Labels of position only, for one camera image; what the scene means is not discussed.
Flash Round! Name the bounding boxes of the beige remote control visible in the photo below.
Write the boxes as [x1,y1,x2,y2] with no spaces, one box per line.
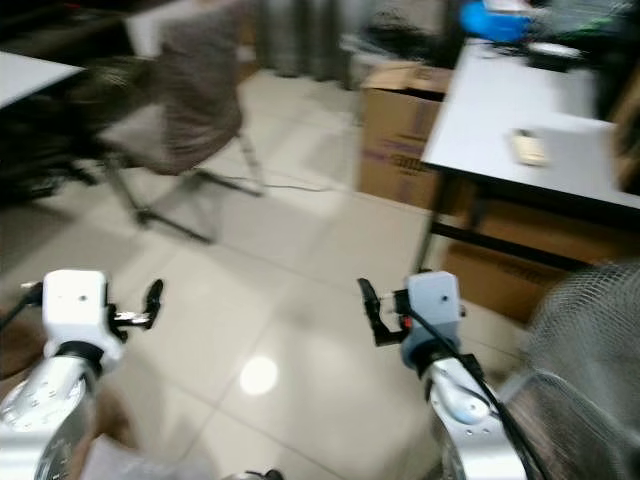
[510,129,551,168]

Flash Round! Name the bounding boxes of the white bowl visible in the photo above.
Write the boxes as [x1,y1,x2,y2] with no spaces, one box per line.
[528,42,583,59]

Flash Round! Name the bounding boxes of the printed cardboard box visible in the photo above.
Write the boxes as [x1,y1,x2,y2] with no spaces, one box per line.
[357,60,456,211]

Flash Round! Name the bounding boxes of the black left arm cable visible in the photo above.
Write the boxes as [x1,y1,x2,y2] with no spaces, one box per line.
[0,290,43,329]

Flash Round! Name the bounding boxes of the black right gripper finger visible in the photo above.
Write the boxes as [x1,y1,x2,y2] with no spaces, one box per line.
[357,277,391,347]

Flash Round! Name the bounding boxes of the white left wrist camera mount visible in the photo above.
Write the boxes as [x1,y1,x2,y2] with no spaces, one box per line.
[43,270,124,351]

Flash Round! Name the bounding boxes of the black office chair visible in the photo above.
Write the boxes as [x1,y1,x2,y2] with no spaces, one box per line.
[0,60,131,206]

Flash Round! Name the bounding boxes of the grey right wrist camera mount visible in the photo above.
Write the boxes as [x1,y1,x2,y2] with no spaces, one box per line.
[400,270,463,366]

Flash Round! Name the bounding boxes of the grey mesh fan guard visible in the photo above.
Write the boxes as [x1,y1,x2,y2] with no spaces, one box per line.
[510,260,640,480]

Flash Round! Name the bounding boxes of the grey fluffy pillow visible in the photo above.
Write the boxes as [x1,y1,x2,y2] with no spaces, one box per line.
[80,432,211,480]

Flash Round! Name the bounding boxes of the plain brown cardboard box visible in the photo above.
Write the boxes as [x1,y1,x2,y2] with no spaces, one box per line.
[443,195,640,326]

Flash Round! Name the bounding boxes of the grey curtain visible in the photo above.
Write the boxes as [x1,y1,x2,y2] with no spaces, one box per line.
[255,0,361,81]

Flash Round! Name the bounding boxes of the thin black floor cable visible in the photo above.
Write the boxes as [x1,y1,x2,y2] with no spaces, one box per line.
[200,172,361,193]

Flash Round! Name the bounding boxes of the white table black frame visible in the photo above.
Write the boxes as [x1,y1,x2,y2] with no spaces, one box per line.
[410,40,640,276]

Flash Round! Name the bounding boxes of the blue plastic object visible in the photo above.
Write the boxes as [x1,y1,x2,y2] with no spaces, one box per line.
[460,0,531,43]

